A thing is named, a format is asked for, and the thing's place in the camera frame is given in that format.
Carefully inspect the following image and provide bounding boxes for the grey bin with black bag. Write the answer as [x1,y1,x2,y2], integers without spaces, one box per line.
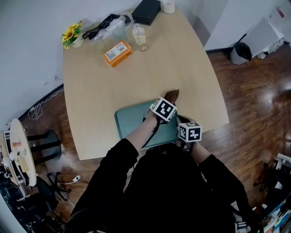
[229,41,252,66]

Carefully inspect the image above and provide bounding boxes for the black cables in plastic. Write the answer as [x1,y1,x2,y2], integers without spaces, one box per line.
[82,13,123,41]

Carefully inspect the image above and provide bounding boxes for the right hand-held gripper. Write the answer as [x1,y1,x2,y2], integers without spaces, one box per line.
[176,115,202,150]

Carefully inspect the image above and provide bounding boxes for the round wooden side table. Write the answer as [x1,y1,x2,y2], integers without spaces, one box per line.
[9,118,37,187]

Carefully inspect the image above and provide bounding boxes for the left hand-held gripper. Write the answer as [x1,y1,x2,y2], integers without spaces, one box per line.
[143,96,178,125]

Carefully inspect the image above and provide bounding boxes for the black box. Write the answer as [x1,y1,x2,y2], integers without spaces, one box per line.
[131,0,161,26]

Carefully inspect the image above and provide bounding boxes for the brown cloth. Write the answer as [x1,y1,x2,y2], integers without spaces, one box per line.
[164,89,180,106]

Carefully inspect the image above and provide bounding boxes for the person's left forearm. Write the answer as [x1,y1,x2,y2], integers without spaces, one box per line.
[124,113,160,152]

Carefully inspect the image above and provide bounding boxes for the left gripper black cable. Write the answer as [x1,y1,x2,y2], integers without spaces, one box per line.
[142,120,164,149]

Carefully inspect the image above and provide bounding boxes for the black office chair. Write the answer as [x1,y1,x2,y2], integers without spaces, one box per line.
[34,172,73,219]

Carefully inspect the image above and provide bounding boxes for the white coiled cable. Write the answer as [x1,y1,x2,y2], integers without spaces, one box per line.
[28,88,65,120]

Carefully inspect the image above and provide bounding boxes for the clear plastic bottle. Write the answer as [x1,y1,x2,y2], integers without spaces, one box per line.
[132,24,149,52]

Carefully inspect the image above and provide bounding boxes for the person's black clothing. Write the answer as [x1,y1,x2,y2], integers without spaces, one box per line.
[65,137,257,233]

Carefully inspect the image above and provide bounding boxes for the white tape roll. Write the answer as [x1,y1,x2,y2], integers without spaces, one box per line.
[160,0,176,14]

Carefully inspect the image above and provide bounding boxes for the wooden block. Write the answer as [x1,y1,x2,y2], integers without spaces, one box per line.
[19,154,30,172]

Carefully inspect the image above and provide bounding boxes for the orange cardboard box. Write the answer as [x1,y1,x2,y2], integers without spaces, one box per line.
[102,40,133,68]

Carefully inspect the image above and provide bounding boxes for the potted artificial sunflowers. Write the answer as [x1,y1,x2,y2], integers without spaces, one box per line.
[61,20,85,50]

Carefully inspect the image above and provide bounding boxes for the green tray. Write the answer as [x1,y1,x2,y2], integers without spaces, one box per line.
[114,101,182,150]

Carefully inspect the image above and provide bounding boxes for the white cabinet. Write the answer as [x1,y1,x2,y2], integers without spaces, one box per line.
[244,17,286,60]

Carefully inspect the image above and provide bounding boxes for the black pedestal base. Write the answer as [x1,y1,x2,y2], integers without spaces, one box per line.
[26,129,62,165]

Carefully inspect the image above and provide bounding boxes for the person's right forearm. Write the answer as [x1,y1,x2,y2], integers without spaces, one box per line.
[193,141,216,166]

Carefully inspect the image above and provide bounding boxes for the clear plastic bag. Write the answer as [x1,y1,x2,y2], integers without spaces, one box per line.
[90,13,135,43]

